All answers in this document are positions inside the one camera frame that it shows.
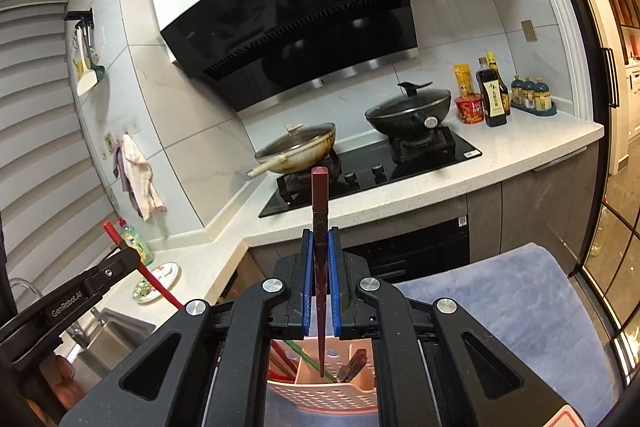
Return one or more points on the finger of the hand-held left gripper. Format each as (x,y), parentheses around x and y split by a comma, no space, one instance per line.
(120,269)

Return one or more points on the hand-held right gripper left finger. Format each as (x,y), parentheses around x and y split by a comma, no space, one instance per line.
(307,287)

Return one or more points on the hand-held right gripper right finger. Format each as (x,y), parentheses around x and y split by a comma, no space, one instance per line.
(334,287)

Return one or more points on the bright red chopstick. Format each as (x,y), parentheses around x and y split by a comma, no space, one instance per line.
(279,362)
(160,287)

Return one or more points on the green chopstick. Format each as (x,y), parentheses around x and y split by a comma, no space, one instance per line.
(306,356)

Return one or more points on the pink plastic utensil holder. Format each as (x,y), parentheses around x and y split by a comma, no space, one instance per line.
(320,394)

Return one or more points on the person's left hand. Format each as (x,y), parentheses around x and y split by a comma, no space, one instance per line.
(67,387)

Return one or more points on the green dish soap bottle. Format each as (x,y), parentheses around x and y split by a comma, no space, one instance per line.
(137,244)

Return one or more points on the floral plate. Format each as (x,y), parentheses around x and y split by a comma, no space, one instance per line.
(147,291)

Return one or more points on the chrome faucet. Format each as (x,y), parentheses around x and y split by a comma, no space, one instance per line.
(25,287)

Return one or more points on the steel sink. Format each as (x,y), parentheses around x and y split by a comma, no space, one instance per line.
(120,342)

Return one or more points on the black built-in oven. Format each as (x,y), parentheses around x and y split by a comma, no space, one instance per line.
(415,247)

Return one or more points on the white hanging towel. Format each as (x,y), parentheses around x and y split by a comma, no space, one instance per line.
(142,182)

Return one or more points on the purple hanging cloth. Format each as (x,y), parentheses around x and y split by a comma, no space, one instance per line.
(120,169)

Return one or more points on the black gas stove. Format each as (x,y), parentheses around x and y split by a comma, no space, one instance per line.
(365,172)

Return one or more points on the frying pan with glass lid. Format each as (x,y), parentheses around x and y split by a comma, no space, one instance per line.
(300,152)

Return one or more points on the white window blind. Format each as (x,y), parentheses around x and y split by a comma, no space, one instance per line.
(50,132)

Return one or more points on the blue plush mat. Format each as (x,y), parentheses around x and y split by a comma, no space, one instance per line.
(500,297)

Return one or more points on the black wok with lid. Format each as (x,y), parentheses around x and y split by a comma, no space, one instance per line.
(405,112)

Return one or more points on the white hanging utensil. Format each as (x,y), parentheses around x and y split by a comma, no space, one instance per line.
(86,74)

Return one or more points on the teal hanging utensil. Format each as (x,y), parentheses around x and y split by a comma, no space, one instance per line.
(98,67)

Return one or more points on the grey base cabinet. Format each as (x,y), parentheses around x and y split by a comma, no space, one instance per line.
(530,217)

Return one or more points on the red instant noodle cup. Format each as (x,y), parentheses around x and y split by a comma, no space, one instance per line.
(469,111)

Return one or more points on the white kitchen counter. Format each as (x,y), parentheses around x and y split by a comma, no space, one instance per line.
(525,142)

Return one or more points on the yellow food packet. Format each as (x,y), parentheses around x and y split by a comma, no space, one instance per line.
(462,82)

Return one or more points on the dark soy sauce bottle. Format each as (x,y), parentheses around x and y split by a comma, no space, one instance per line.
(492,102)

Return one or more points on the yellow capped sauce bottle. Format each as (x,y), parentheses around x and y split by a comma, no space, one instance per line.
(506,99)

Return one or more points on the black range hood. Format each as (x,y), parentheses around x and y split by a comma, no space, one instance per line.
(300,22)

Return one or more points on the blue spice jar set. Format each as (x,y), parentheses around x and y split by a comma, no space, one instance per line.
(532,94)

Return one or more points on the black framed glass door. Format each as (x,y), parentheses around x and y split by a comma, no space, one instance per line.
(610,257)

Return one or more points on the white sideboard cabinet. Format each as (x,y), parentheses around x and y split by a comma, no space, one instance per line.
(631,117)

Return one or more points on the wooden display shelf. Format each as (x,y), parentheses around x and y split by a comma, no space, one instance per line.
(625,7)

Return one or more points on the wall socket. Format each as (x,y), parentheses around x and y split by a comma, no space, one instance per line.
(108,146)

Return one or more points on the black wall hook rack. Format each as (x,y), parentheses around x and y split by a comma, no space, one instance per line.
(80,14)

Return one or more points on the brown wall switch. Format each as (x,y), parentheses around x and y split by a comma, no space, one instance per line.
(528,31)

